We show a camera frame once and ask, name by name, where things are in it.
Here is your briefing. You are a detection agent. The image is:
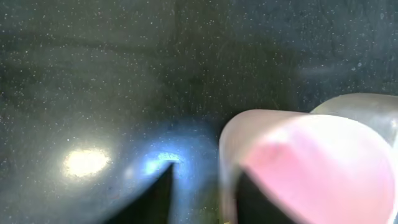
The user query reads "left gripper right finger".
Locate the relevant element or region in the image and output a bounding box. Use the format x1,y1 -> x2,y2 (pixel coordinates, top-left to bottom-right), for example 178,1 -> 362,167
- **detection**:
235,171 -> 297,224

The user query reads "pink cup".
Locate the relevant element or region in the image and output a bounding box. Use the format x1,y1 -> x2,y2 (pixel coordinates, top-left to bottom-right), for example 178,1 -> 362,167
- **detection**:
218,92 -> 398,224

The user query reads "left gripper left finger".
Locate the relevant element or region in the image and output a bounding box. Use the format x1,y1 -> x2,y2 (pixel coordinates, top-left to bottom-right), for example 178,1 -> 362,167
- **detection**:
104,161 -> 175,224

